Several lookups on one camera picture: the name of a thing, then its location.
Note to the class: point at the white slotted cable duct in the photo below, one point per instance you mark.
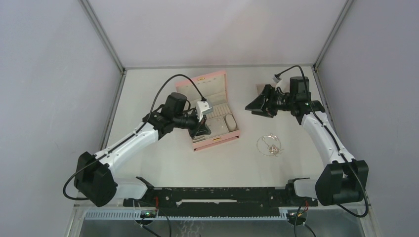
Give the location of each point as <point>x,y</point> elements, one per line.
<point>120,215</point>

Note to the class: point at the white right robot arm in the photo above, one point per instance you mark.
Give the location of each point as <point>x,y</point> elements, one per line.
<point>343,179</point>

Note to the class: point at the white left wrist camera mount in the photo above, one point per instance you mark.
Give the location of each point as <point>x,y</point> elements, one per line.
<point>203,108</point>

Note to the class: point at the beige oval watch pillow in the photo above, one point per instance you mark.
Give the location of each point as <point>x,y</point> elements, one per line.
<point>230,122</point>

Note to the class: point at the pink jewelry box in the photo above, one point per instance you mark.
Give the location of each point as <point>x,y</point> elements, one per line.
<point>213,87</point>

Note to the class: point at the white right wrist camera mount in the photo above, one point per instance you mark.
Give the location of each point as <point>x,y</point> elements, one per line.
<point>280,83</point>

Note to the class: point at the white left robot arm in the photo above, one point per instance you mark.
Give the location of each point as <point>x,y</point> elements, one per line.
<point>94,176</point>

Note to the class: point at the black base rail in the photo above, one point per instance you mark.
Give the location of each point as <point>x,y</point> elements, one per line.
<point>272,196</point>

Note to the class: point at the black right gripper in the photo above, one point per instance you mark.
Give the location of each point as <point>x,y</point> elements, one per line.
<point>257,104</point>

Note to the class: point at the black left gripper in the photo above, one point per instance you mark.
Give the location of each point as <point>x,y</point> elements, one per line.
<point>203,129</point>

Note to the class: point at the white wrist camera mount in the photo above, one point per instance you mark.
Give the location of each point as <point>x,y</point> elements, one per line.
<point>280,83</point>
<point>203,108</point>

